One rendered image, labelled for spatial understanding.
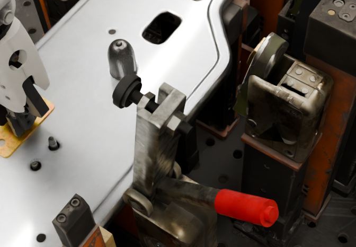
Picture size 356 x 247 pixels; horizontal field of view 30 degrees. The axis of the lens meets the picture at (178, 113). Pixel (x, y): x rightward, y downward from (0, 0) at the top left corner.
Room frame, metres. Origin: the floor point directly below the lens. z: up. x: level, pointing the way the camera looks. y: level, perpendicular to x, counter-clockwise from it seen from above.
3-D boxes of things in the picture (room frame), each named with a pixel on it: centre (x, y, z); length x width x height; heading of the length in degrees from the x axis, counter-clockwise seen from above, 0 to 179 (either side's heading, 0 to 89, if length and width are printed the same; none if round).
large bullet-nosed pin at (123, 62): (0.48, 0.06, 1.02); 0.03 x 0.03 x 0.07
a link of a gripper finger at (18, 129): (0.40, 0.16, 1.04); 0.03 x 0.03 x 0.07; 51
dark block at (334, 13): (0.43, -0.18, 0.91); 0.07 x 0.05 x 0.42; 51
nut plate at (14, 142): (0.41, 0.18, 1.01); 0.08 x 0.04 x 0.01; 141
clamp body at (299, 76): (0.40, -0.12, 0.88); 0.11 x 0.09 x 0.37; 51
